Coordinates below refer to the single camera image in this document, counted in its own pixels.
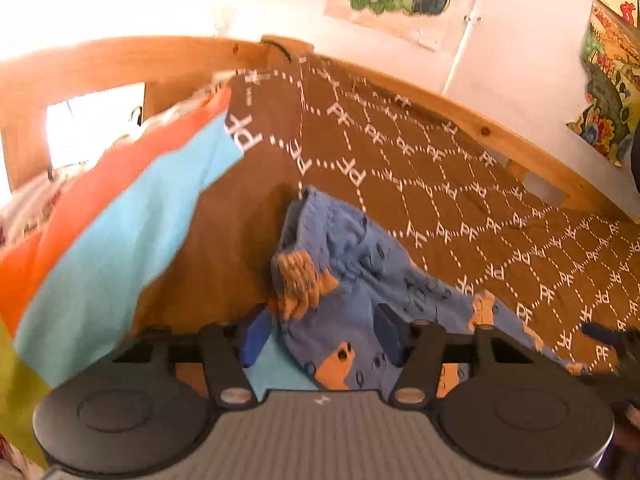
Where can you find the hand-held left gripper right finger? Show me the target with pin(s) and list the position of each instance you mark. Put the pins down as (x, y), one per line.
(389, 335)

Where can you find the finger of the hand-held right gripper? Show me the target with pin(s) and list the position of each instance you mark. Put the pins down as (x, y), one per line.
(600, 331)

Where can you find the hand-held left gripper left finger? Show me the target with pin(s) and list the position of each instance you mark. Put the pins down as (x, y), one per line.
(256, 337)

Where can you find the blue car print pants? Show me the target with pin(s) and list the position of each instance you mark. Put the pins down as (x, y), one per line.
(380, 280)

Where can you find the brown patterned multicolour blanket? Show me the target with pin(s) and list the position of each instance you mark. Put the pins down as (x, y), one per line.
(425, 170)

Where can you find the dark cloth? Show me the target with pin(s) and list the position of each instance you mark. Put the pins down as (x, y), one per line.
(636, 165)

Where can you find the orange blue green striped cloth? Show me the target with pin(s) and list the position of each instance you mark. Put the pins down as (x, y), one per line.
(35, 200)

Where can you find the colourful animal wall poster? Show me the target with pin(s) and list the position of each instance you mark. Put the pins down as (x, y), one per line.
(607, 90)

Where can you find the white wall pipe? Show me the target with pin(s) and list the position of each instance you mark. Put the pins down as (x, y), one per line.
(462, 50)

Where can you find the wooden bed frame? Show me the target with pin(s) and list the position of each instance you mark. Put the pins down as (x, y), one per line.
(125, 60)

